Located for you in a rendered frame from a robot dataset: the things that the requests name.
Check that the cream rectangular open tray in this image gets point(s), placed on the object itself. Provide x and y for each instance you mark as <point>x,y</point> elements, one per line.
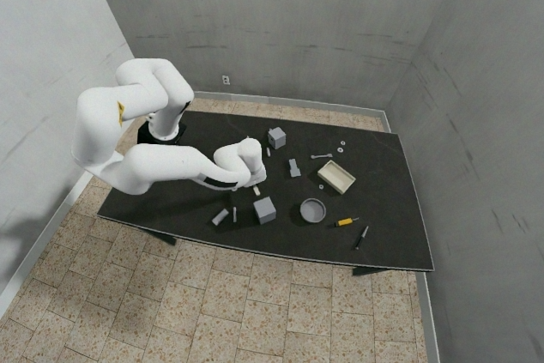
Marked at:
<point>340,178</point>

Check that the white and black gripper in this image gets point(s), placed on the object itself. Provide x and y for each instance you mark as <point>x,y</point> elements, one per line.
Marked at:
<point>257,178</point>

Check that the grey round dish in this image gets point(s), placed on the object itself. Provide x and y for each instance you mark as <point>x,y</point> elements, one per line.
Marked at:
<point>312,210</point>

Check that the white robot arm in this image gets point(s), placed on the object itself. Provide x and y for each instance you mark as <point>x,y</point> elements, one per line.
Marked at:
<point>100,111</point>

